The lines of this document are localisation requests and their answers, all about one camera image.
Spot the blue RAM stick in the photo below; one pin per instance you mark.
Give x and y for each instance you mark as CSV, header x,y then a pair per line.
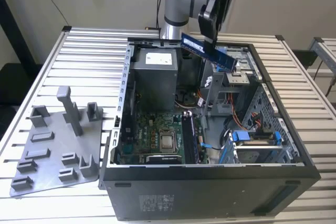
x,y
225,60

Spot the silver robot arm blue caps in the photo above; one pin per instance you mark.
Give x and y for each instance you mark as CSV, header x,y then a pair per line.
x,y
181,1

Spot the grey metal drive cage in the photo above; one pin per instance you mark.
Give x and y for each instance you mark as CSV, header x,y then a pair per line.
x,y
236,77

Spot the grey power supply unit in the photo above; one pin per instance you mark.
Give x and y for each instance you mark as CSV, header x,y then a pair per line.
x,y
155,87

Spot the black equipment box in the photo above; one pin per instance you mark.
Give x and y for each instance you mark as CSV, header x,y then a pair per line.
x,y
302,58

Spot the aluminium slat side table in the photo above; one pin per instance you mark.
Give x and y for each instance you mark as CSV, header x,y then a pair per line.
x,y
325,51

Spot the CPU socket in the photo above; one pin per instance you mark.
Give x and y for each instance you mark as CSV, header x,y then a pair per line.
x,y
168,131

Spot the hard disk in blue carrier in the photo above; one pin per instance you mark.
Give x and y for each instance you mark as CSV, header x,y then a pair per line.
x,y
240,136

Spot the green motherboard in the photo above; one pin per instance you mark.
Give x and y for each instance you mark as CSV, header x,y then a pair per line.
x,y
147,129

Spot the silver CPU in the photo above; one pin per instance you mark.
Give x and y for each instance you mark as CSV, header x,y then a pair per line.
x,y
168,143

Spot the black case fan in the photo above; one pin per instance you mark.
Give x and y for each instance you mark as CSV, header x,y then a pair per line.
x,y
128,121

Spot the black graphics card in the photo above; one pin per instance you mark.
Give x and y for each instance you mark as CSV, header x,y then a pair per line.
x,y
162,159

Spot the black open PC case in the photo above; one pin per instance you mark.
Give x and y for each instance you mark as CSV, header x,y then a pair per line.
x,y
183,197

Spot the black furniture piece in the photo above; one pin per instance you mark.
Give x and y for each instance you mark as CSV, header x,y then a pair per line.
x,y
15,82

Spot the grey plastic parts rack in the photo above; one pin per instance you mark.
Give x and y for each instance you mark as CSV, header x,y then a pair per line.
x,y
52,161

